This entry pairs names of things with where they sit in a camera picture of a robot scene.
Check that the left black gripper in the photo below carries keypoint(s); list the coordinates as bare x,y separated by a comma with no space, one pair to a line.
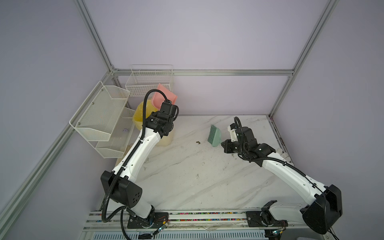
153,115

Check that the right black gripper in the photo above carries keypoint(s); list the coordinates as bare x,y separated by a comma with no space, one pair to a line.
225,144

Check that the green hand brush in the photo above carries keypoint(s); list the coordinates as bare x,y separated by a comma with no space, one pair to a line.
214,137

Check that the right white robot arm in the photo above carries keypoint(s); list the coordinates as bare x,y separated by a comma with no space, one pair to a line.
321,205

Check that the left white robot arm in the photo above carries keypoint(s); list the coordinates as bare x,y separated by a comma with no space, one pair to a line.
121,191

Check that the beige trash bin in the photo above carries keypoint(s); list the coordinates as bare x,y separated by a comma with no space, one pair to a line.
166,140

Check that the yellow plastic bin liner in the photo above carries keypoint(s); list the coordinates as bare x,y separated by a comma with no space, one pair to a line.
138,115

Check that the cream fabric glove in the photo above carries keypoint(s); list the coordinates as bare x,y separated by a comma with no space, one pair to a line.
128,148

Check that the white mesh lower shelf basket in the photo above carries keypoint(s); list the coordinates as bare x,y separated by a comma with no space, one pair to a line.
116,146

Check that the white mesh shelf basket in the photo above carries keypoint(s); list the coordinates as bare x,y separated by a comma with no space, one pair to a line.
97,117
116,146

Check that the white mesh upper shelf basket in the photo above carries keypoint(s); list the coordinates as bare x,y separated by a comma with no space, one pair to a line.
97,117

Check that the white wire wall basket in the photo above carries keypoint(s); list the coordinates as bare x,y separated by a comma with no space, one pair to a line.
146,77

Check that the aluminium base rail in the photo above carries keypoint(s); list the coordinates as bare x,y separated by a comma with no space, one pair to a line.
198,225

